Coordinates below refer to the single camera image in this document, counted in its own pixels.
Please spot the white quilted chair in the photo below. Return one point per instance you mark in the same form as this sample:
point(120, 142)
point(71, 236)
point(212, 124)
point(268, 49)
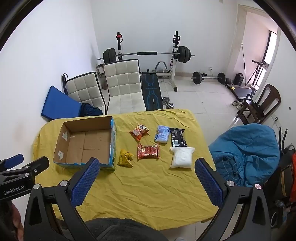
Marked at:
point(123, 83)
point(84, 90)

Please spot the black weight bench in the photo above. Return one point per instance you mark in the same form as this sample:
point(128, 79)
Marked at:
point(151, 90)

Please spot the dark wooden chair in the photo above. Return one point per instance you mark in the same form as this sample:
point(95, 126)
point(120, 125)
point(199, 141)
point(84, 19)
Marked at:
point(268, 99)

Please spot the short barbell with black plates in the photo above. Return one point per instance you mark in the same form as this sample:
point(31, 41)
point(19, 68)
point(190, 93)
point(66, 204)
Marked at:
point(197, 77)

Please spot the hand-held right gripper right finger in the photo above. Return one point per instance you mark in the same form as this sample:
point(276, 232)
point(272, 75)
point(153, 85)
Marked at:
point(208, 185)

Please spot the dark blue cloth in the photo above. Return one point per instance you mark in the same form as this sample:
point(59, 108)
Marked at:
point(91, 110)

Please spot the black speaker box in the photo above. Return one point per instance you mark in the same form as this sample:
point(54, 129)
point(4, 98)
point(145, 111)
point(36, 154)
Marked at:
point(238, 78)

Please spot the long barbell with black plates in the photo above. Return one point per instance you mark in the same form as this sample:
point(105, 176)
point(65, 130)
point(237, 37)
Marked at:
point(183, 53)

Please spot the black and orange bag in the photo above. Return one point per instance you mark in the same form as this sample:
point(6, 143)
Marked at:
point(286, 176)

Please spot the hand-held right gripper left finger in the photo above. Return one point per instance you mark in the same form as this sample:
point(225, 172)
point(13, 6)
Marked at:
point(85, 183)

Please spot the blue foam mat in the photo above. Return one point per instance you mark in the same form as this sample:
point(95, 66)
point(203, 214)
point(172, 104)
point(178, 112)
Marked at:
point(59, 104)

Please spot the pair of white shoes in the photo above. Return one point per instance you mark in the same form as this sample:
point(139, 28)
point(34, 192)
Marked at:
point(238, 104)

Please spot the yellow tablecloth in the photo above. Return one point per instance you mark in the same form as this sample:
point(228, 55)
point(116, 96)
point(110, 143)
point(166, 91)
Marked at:
point(143, 185)

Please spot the blue duvet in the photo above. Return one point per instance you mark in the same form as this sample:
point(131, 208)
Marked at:
point(247, 150)

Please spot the black treadmill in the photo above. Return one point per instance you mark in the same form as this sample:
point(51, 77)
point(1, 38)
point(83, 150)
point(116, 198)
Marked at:
point(240, 91)

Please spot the yellow foil packet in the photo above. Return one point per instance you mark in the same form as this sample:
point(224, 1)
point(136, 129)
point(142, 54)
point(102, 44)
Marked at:
point(124, 158)

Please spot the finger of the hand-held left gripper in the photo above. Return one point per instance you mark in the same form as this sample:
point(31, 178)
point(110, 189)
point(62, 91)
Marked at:
point(34, 165)
point(15, 160)

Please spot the person's left hand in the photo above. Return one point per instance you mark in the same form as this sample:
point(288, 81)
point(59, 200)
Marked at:
point(17, 222)

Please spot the cardboard box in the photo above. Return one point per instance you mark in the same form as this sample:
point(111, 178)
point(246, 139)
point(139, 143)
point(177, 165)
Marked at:
point(85, 143)

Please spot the white cotton pad pack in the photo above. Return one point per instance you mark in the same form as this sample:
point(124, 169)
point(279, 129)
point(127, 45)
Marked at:
point(182, 157)

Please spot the red snack packet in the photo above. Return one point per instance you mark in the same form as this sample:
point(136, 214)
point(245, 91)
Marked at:
point(148, 151)

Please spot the light blue tissue pack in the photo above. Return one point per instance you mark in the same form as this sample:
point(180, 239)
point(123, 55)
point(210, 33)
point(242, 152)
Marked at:
point(162, 134)

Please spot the panda print snack packet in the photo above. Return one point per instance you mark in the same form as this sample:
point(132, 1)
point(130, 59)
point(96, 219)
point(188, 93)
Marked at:
point(139, 132)

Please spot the chrome dumbbell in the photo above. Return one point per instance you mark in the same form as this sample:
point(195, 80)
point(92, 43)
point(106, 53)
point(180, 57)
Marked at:
point(168, 103)

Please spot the person's dark grey fleece clothing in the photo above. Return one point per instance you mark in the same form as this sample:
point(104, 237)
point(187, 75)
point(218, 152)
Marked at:
point(124, 229)

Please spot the black foil packet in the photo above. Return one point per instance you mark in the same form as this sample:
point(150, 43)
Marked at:
point(178, 137)

